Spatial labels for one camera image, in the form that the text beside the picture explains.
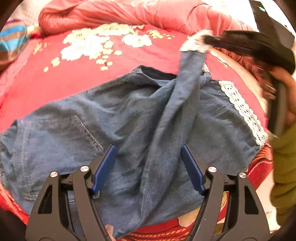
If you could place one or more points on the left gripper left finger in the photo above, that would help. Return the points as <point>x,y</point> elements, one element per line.
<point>50,218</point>

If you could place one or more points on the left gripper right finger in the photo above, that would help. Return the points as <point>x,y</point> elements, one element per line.
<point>231,209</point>

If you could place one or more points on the blue denim pants lace hem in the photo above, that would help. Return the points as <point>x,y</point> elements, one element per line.
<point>148,115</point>

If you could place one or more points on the person's right hand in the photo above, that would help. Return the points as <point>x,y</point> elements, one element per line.
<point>269,92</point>

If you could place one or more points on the rust red rolled comforter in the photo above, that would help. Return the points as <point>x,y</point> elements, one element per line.
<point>186,17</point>

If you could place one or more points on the red floral blanket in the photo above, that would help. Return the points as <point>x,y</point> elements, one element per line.
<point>68,64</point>

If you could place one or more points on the striped blue brown towel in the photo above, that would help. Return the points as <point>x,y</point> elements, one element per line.
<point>14,38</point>

